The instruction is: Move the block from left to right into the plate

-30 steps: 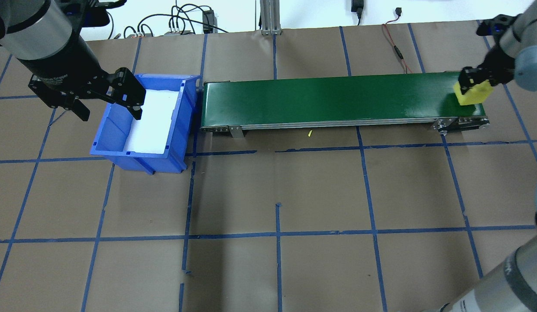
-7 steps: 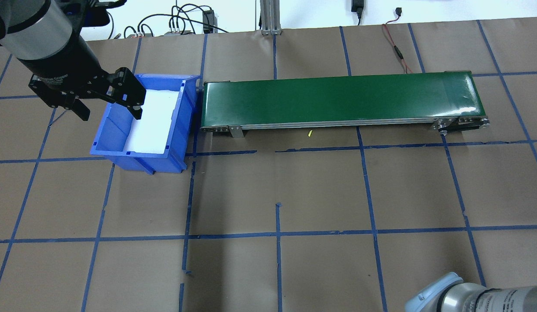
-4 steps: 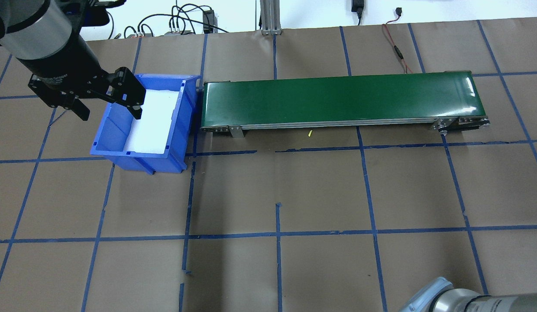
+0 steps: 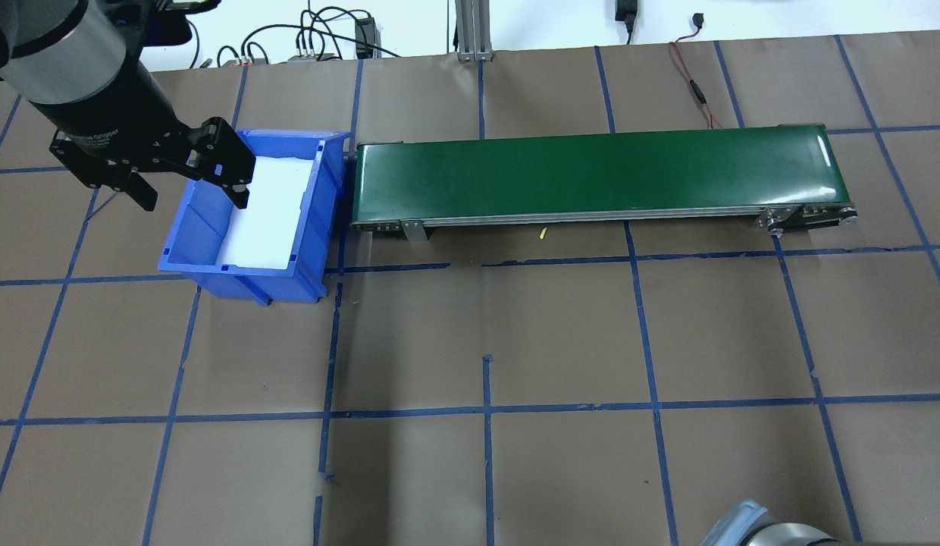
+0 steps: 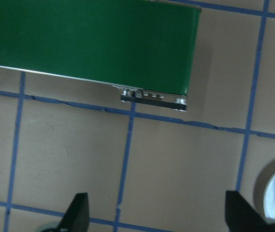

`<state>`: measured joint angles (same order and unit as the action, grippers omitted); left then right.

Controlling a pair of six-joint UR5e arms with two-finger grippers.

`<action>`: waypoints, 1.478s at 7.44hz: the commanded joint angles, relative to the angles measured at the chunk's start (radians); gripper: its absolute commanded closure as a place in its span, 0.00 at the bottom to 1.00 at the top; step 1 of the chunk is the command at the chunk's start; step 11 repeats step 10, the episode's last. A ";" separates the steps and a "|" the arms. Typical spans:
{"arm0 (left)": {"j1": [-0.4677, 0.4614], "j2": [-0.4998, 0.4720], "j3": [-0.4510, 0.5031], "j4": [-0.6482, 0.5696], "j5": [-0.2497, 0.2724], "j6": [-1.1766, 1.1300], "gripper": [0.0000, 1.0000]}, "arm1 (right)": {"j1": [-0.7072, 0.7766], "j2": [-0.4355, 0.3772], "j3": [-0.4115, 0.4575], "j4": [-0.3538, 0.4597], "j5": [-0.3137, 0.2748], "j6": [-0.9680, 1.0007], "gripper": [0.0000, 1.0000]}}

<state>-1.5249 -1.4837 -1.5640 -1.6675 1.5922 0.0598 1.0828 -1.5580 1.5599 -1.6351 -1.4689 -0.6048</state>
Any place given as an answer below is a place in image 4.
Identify white foam sheet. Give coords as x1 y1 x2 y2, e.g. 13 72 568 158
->
215 155 319 270

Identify blue plastic storage bin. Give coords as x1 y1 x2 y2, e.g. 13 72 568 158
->
158 129 353 306

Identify white side desk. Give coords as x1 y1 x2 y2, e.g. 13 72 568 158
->
144 0 940 73

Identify green conveyor belt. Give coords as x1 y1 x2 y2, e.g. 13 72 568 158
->
350 124 859 243

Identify aluminium extrusion post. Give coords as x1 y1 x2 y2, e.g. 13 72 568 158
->
455 0 495 61

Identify red and black wire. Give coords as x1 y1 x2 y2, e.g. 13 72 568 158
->
669 34 725 130

